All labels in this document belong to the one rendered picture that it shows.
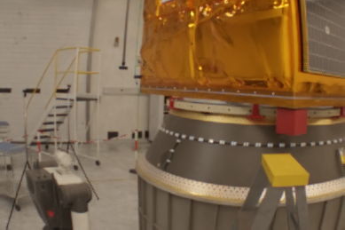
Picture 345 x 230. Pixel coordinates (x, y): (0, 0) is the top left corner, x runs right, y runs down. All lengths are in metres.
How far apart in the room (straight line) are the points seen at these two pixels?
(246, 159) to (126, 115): 8.44
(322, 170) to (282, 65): 0.81
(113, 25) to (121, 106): 2.57
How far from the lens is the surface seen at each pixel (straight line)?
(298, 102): 1.70
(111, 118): 10.05
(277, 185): 1.18
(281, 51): 1.67
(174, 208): 2.18
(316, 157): 2.10
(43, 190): 1.53
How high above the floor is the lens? 1.83
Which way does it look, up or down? 2 degrees down
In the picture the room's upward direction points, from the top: 2 degrees clockwise
